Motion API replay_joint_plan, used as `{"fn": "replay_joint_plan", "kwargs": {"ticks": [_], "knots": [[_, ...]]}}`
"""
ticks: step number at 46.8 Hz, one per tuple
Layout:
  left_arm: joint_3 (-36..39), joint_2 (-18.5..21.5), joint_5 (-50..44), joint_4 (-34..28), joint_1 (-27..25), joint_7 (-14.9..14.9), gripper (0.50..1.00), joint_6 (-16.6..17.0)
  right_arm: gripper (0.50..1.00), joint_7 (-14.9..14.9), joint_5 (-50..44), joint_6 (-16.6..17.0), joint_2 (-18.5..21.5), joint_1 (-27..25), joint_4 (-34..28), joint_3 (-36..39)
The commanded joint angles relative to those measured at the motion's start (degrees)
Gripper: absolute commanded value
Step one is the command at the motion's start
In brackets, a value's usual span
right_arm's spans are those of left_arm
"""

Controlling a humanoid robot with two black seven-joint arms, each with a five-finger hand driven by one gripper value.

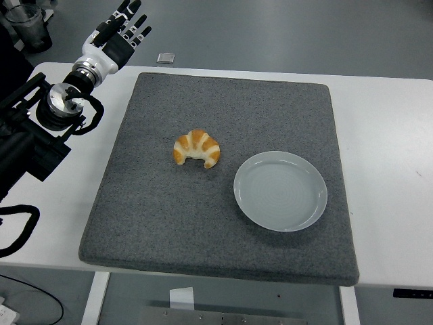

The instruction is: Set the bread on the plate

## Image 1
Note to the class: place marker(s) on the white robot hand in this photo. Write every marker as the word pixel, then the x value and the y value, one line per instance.
pixel 98 57

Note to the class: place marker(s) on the orange croissant bread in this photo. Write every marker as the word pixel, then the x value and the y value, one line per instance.
pixel 196 142

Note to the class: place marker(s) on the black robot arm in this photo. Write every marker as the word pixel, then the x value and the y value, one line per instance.
pixel 17 149

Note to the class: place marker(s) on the pale grey round plate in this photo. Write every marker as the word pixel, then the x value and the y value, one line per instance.
pixel 280 193

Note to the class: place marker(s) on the grey metal plate with screws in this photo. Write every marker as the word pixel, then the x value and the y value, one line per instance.
pixel 220 318

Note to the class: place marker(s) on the small clear plastic box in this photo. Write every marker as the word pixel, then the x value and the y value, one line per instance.
pixel 165 58

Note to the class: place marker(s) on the bin with clear bag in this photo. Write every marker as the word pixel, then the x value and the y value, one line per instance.
pixel 30 30

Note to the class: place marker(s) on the black bulky object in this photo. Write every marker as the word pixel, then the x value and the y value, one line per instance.
pixel 10 64

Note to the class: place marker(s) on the grey felt mat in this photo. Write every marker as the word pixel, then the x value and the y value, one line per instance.
pixel 162 210

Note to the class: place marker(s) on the white table leg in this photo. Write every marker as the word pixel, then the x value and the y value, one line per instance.
pixel 96 298
pixel 349 306

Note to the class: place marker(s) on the white power strip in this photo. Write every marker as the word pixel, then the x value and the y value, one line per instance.
pixel 6 313

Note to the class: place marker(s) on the black table control panel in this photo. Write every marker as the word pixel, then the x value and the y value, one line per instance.
pixel 412 293

